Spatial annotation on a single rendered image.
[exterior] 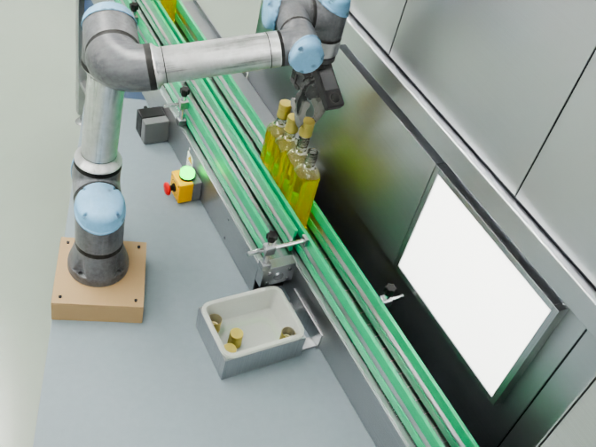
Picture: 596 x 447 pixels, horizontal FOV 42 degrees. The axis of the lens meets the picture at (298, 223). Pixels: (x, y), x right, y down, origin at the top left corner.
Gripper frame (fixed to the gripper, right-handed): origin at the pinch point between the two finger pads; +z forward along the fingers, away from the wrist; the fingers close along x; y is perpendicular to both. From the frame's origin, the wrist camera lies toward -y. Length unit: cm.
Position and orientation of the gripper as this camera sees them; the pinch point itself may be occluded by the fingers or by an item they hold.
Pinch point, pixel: (308, 123)
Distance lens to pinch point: 197.2
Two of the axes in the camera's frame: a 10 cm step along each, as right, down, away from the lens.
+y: -4.3, -7.0, 5.8
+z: -2.0, 6.9, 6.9
